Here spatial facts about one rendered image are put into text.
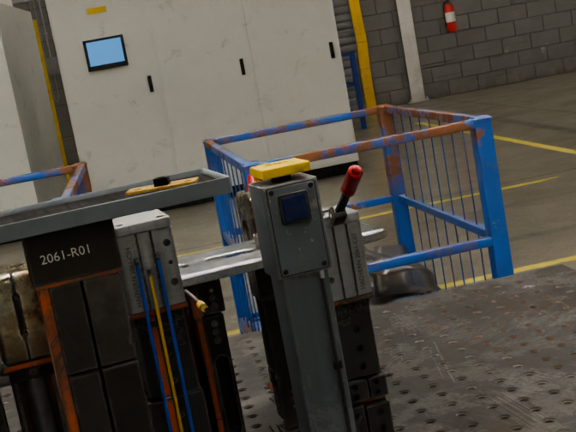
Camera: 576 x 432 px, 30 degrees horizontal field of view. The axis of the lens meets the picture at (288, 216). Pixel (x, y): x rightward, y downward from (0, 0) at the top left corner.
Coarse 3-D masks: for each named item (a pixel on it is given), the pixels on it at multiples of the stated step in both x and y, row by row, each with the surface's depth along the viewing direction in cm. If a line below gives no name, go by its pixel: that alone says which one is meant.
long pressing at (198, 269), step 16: (368, 224) 168; (368, 240) 158; (192, 256) 166; (208, 256) 164; (224, 256) 164; (240, 256) 160; (256, 256) 157; (192, 272) 155; (208, 272) 152; (224, 272) 153; (240, 272) 153
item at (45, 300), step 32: (96, 224) 119; (32, 256) 117; (64, 256) 118; (96, 256) 119; (64, 288) 119; (96, 288) 120; (64, 320) 119; (96, 320) 120; (128, 320) 121; (64, 352) 120; (96, 352) 124; (128, 352) 122; (64, 384) 120; (96, 384) 121; (128, 384) 122; (64, 416) 127; (96, 416) 122; (128, 416) 123
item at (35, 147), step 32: (0, 32) 888; (32, 32) 1096; (0, 64) 889; (32, 64) 1046; (0, 96) 893; (32, 96) 1002; (0, 128) 897; (32, 128) 962; (0, 160) 901; (32, 160) 923; (0, 192) 905; (32, 192) 908
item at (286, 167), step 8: (280, 160) 131; (288, 160) 130; (296, 160) 128; (304, 160) 127; (256, 168) 128; (264, 168) 126; (272, 168) 125; (280, 168) 125; (288, 168) 125; (296, 168) 126; (304, 168) 126; (256, 176) 127; (264, 176) 125; (272, 176) 125; (280, 176) 125; (288, 176) 127
